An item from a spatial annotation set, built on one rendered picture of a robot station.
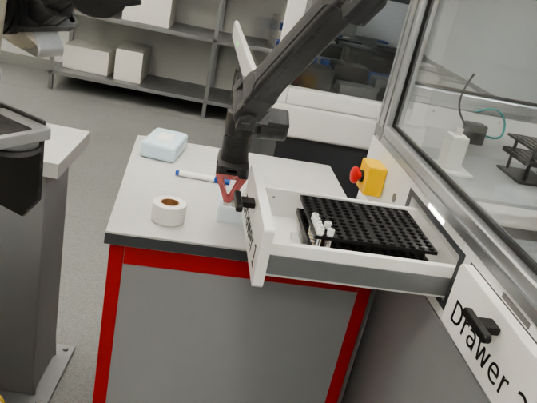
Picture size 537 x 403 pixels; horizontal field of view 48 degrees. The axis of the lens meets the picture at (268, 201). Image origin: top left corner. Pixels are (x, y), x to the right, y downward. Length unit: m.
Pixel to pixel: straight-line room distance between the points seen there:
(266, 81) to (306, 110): 0.79
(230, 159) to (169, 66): 4.10
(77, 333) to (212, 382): 0.88
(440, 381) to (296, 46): 0.61
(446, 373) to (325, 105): 1.03
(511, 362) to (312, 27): 0.57
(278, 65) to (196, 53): 4.23
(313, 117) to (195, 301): 0.80
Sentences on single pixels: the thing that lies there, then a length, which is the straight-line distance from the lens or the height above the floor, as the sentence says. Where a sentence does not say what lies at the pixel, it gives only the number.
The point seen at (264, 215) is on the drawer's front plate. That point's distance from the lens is 0.98.
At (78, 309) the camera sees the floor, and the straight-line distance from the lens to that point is 2.33.
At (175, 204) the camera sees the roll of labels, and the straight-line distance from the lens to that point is 1.30.
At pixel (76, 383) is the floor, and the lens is 2.02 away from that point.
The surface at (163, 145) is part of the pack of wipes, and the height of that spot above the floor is 0.80.
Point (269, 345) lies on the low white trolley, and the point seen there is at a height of 0.52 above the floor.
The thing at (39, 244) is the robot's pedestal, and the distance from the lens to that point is 1.68.
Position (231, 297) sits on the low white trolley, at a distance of 1.30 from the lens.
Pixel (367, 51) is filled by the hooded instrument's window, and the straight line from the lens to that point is 1.89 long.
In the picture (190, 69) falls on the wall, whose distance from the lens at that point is 5.31.
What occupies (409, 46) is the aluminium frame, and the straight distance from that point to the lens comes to 1.47.
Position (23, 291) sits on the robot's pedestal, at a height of 0.36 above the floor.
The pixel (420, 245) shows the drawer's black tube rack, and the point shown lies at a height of 0.90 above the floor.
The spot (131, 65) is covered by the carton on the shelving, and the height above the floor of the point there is 0.28.
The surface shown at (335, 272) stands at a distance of 1.02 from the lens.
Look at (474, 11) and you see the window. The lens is 1.24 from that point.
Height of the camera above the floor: 1.32
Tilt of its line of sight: 22 degrees down
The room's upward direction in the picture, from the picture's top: 12 degrees clockwise
